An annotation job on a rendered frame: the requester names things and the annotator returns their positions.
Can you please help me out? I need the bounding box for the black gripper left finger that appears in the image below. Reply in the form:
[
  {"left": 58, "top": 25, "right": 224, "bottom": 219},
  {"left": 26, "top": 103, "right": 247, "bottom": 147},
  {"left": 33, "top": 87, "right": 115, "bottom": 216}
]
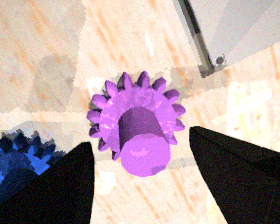
[{"left": 0, "top": 142, "right": 95, "bottom": 224}]

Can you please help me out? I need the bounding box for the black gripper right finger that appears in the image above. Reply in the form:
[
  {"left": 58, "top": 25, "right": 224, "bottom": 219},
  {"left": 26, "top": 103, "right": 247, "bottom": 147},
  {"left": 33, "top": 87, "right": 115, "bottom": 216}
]
[{"left": 189, "top": 126, "right": 280, "bottom": 224}]

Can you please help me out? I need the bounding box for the blue gear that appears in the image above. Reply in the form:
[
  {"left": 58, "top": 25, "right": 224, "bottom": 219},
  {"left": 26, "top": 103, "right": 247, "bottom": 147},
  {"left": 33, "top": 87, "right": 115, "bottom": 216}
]
[{"left": 0, "top": 132, "right": 62, "bottom": 203}]

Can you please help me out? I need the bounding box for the purple gear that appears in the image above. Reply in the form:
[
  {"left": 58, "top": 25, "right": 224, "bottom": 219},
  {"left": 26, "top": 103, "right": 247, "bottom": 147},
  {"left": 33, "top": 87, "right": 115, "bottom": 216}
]
[{"left": 86, "top": 71, "right": 186, "bottom": 177}]

